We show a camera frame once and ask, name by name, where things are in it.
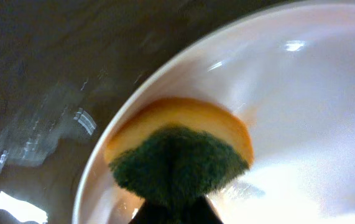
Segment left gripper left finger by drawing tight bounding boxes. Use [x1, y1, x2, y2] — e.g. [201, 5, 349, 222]
[129, 201, 168, 224]

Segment brown serving tray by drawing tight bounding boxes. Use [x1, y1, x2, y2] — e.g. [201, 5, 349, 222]
[0, 0, 276, 223]

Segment orange green sponge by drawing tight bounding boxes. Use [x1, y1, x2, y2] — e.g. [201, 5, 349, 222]
[104, 98, 254, 213]

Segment white pink plate top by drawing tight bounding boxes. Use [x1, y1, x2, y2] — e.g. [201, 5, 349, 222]
[72, 1, 355, 223]

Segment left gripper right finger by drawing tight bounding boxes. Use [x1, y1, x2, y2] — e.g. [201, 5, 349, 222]
[183, 196, 223, 224]

